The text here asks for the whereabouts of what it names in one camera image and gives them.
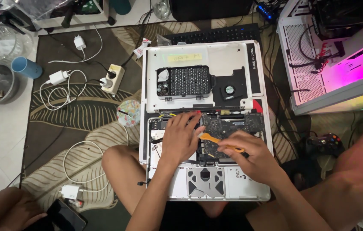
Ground person's left hand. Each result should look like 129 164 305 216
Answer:
161 112 206 167

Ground person's right hand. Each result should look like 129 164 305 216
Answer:
217 130 283 188

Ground white laptop base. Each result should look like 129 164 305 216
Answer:
139 108 274 202

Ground orange plastic pry tool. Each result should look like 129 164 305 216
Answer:
198 132 245 153

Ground black laptop motherboard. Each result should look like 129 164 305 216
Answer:
200 112 266 160

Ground silver laptop trackpad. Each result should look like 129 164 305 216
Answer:
186 166 226 199

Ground black screwdriver bit case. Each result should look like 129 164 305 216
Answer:
156 65 213 101

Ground person's left leg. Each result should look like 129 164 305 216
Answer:
101 145 228 219

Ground black game controller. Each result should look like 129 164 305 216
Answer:
305 133 346 158

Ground small black laptop fan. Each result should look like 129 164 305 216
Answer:
221 84 237 96

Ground person's black shorts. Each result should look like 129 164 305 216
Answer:
159 200 256 231

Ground yellow tape label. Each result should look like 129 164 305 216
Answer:
167 53 203 63

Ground cream power strip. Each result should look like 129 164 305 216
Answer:
100 64 125 95

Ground white laptop bottom cover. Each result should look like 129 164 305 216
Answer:
143 40 264 113

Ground brown leaf pattern rug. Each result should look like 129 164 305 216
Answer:
21 19 363 231

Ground white computer case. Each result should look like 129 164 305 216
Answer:
276 0 363 116

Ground white and red packet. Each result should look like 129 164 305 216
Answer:
133 37 152 59

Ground small clear plastic bag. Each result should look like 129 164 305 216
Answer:
156 33 173 47

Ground person's right leg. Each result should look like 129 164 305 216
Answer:
245 113 363 231

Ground black keyboard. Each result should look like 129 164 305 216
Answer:
164 24 263 46

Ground large white charger brick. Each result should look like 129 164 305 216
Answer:
60 184 83 200

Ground clear glass jar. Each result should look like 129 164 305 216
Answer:
150 0 172 20

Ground black smartphone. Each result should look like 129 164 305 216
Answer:
46 198 88 231

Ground black monitor base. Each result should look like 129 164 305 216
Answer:
169 0 254 22

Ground small white charger plug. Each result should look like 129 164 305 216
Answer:
73 35 87 51

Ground black hub with blue light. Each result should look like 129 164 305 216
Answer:
256 1 279 24

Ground blue plastic cup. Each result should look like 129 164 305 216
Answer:
11 56 43 79

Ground low white table with clutter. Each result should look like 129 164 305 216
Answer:
14 0 117 30

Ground long white charger cable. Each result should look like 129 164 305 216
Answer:
62 123 130 194

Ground white charger with folded cable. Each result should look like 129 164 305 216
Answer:
49 70 71 86

